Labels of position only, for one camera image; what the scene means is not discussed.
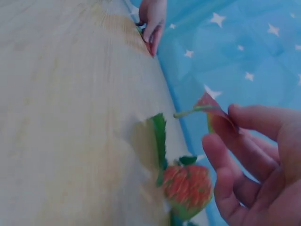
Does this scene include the red green leaf with stem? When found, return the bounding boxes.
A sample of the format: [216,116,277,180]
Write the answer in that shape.
[173,91,246,136]

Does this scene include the small dark green leaf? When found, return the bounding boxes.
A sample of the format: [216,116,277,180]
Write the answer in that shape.
[178,155,198,166]

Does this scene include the pale green artificial leaf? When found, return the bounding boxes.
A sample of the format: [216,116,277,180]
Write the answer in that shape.
[130,113,168,188]

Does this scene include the person's right hand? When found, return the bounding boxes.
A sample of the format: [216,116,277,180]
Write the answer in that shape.
[201,104,301,226]

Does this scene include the orange red artificial leaf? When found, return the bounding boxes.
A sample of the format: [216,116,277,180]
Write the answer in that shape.
[157,164,214,221]

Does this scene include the person's left hand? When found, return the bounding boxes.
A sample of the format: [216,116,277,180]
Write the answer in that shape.
[138,0,166,54]

